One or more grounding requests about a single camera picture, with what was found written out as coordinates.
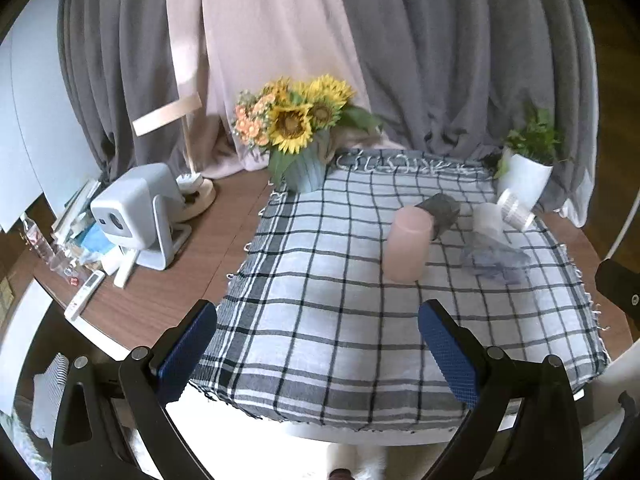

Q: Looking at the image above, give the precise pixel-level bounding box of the pink plastic cup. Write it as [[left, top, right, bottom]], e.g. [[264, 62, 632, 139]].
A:
[[382, 206, 433, 284]]

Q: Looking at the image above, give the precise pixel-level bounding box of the clear blue patterned cup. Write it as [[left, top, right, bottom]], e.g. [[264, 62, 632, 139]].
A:
[[460, 232, 530, 285]]

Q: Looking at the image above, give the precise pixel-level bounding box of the white plastic cup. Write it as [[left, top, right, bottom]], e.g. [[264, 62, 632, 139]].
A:
[[473, 203, 503, 238]]

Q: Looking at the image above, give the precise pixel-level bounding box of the grey transparent square cup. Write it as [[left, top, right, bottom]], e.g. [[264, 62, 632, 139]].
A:
[[416, 193, 460, 240]]

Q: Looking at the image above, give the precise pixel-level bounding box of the white remote control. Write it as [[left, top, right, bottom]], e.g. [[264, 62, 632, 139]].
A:
[[64, 270, 106, 322]]

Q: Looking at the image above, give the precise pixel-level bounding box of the white plant pot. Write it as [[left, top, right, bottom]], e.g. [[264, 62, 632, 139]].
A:
[[497, 148, 552, 209]]

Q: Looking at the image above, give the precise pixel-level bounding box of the green potted plant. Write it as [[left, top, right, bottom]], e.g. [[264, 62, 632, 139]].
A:
[[495, 102, 564, 178]]

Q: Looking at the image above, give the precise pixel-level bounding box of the clear plastic bottle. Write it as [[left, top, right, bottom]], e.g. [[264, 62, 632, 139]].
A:
[[20, 212, 80, 286]]

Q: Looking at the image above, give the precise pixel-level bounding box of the stack of books and papers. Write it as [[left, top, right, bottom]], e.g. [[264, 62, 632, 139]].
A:
[[52, 178, 122, 276]]

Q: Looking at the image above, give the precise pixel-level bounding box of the black white checkered cloth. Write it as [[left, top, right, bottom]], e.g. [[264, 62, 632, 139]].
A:
[[191, 150, 610, 431]]

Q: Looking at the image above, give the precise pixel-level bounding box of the white projector on stand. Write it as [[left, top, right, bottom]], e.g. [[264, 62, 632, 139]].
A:
[[90, 162, 192, 271]]

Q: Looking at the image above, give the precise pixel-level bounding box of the light blue ribbed vase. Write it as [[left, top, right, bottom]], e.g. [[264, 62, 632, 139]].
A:
[[283, 130, 333, 194]]

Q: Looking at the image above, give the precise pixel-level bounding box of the sunflower bouquet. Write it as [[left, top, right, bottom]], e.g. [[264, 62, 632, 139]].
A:
[[231, 74, 382, 184]]

